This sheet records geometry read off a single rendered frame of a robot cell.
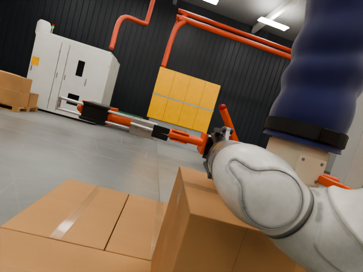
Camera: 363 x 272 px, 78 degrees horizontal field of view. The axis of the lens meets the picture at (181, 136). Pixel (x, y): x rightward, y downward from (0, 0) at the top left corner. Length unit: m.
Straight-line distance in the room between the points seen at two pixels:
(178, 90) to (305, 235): 7.57
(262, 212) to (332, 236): 0.12
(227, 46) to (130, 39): 4.62
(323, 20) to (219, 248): 0.63
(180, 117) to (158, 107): 0.83
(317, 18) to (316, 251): 0.60
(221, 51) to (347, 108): 11.20
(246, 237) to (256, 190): 0.28
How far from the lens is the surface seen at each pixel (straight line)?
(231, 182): 0.30
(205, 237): 0.52
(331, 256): 0.40
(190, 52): 11.43
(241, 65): 12.02
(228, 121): 0.67
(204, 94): 7.99
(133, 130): 0.64
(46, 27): 8.98
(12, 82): 7.21
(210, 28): 8.71
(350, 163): 2.14
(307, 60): 0.72
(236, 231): 0.53
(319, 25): 0.76
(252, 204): 0.28
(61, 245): 1.03
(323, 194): 0.41
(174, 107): 7.81
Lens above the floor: 1.14
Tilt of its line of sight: 5 degrees down
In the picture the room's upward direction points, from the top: 16 degrees clockwise
